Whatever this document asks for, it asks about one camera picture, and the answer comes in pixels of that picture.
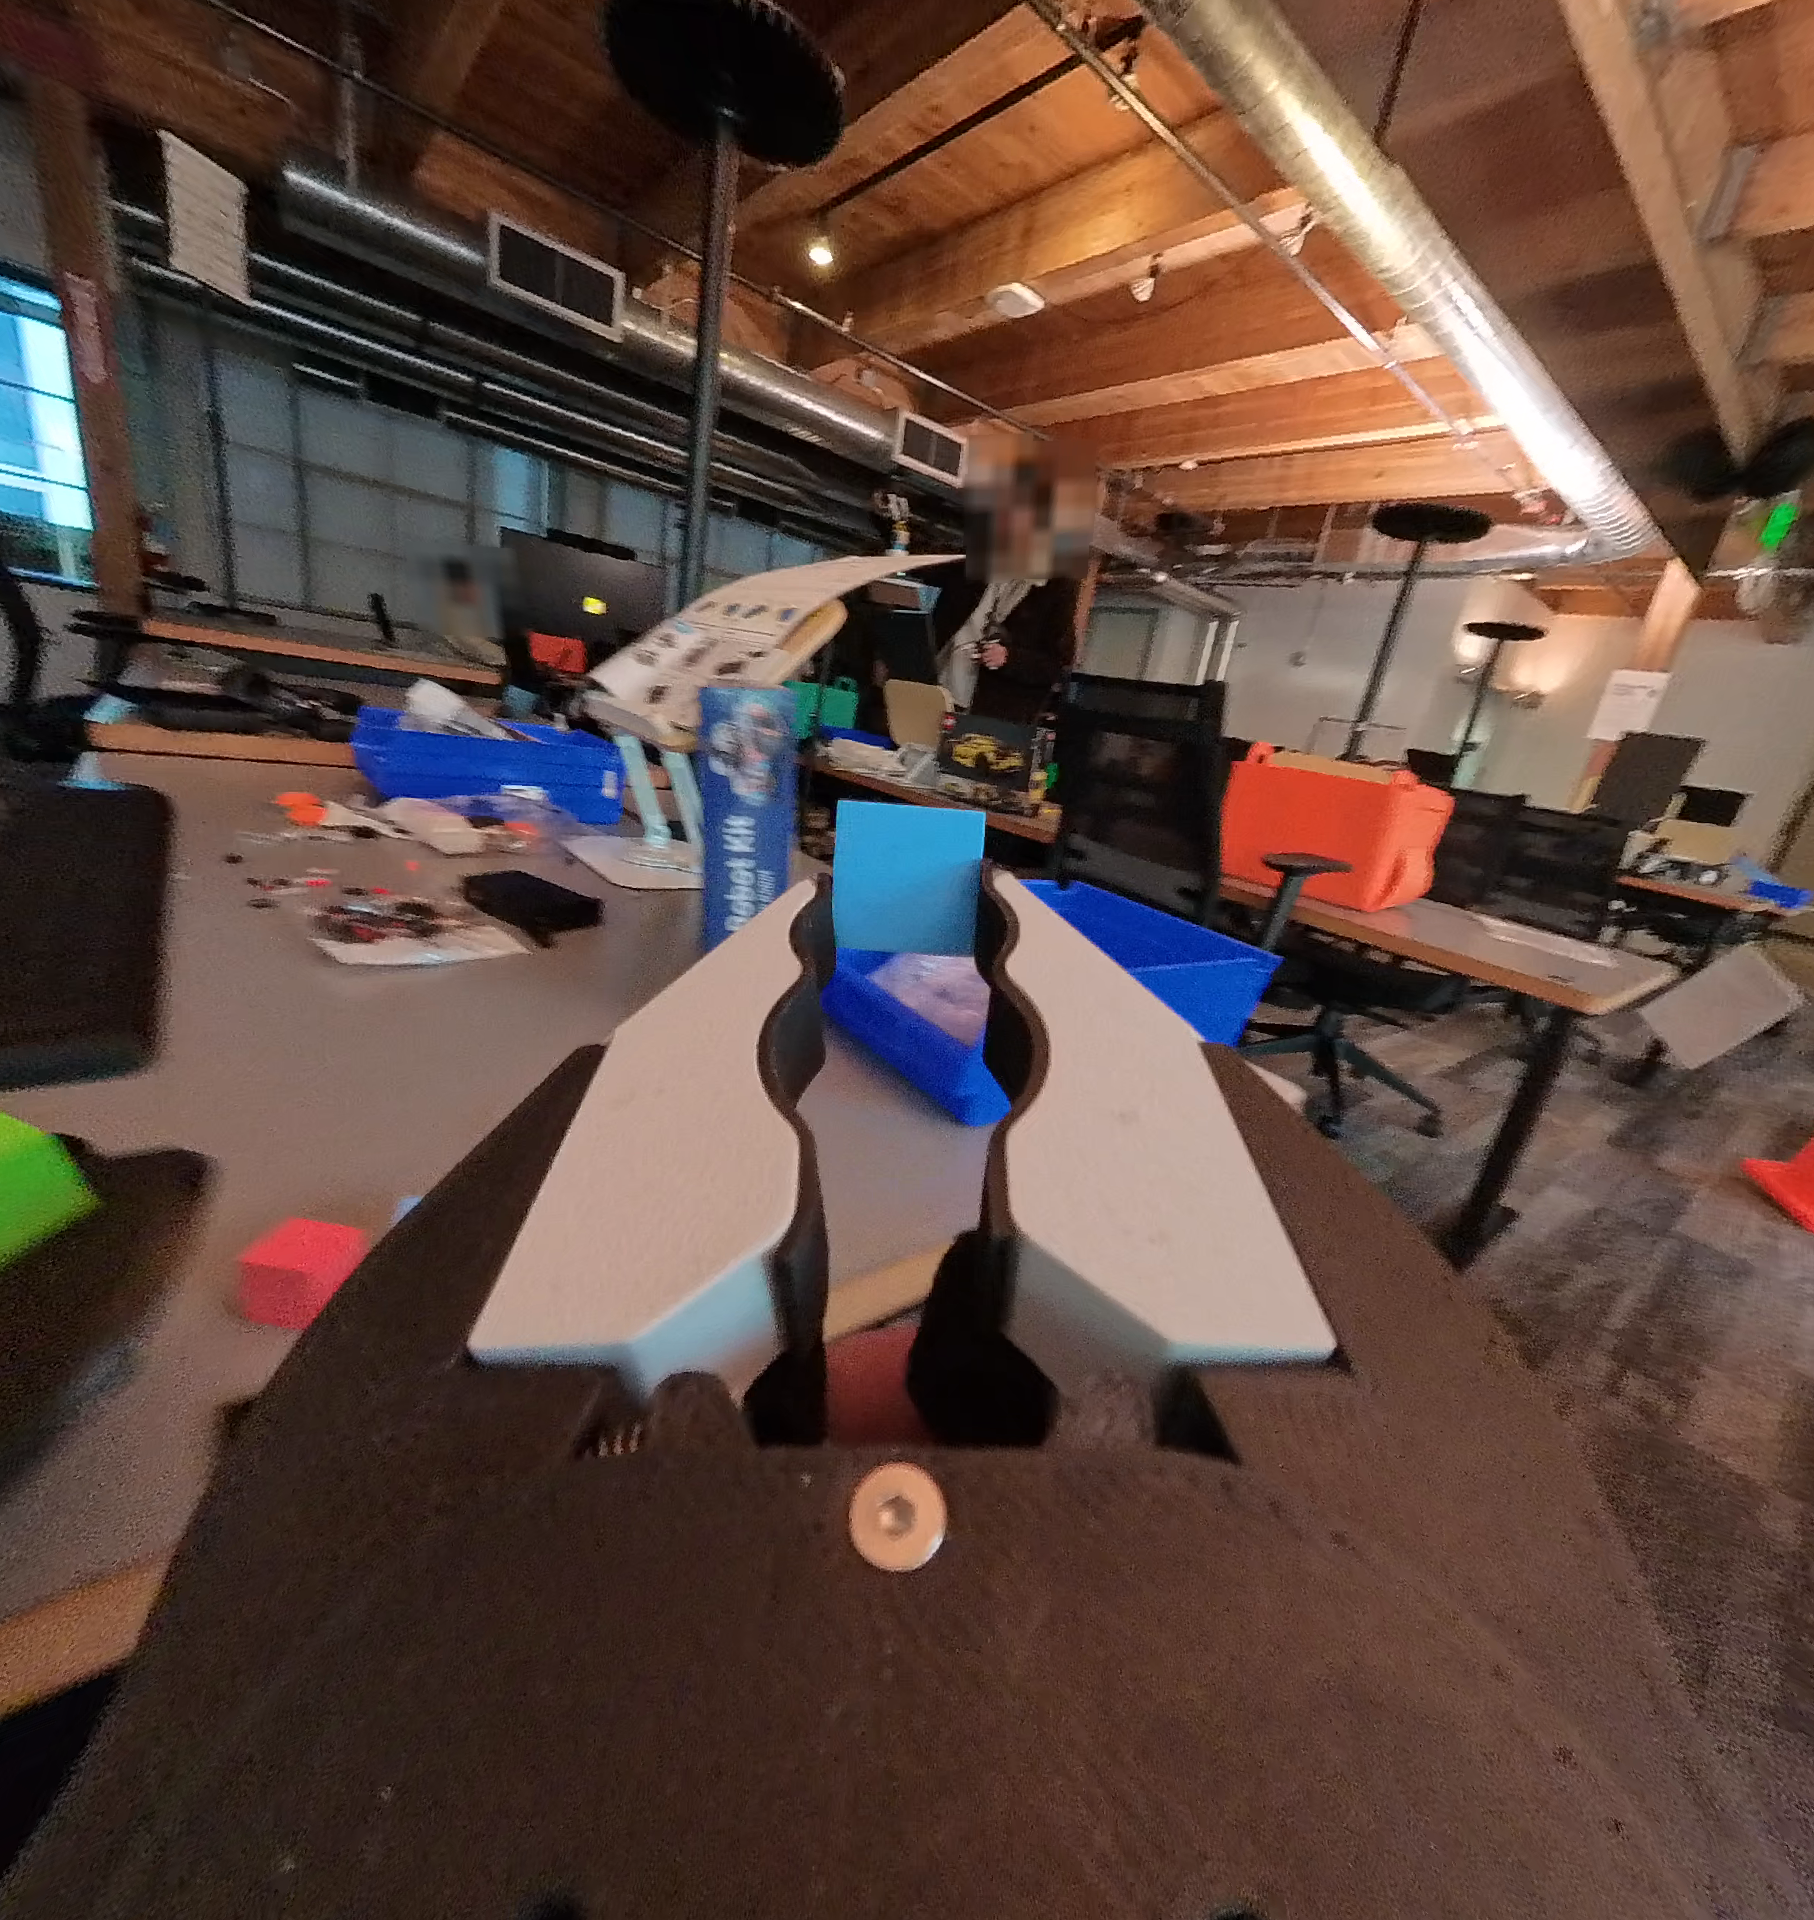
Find grey board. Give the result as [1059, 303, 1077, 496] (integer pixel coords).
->
[1638, 945, 1805, 1075]

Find red foam cube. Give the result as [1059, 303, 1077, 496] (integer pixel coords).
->
[238, 1219, 371, 1333]

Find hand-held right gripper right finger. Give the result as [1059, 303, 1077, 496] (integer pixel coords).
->
[906, 870, 1342, 1451]

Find long grey work table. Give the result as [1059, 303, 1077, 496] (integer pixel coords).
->
[809, 742, 1681, 1268]

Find blue robot kit box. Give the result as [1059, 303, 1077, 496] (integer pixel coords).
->
[698, 681, 807, 950]

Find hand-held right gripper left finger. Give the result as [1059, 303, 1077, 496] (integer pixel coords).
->
[463, 877, 838, 1451]

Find black office chair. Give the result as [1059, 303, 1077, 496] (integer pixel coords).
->
[1053, 674, 1448, 1143]

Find black ceiling fan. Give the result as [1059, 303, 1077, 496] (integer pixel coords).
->
[1658, 417, 1814, 503]

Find silver duct with vents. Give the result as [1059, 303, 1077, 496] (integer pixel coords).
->
[270, 163, 975, 489]

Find large silver air duct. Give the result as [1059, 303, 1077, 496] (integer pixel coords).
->
[1139, 0, 1672, 565]

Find black pole with disc top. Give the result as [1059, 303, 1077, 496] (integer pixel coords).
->
[1369, 501, 1496, 759]
[604, 0, 846, 633]

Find white booklet stand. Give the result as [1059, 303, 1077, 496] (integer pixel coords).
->
[564, 705, 714, 891]

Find clear plastic parts bag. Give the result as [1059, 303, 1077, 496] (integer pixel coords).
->
[307, 896, 531, 966]

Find green foam cube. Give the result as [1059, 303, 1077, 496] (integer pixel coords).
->
[0, 1102, 103, 1280]

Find bubble wrap bundle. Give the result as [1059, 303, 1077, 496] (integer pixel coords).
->
[873, 948, 991, 1044]

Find orange plastic case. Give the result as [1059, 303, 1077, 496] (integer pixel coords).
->
[1222, 742, 1456, 913]

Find white instruction booklet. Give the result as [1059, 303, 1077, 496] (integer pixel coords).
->
[583, 555, 970, 710]

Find black monitor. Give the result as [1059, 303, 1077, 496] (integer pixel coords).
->
[500, 525, 673, 683]

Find window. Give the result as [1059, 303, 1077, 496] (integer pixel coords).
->
[0, 256, 98, 585]

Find long blue plastic bin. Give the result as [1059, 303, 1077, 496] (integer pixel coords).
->
[351, 705, 627, 827]

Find black perforated building plate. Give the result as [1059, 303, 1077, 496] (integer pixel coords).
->
[463, 870, 606, 947]

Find black perforated pad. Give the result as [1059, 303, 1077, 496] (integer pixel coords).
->
[0, 779, 173, 1098]

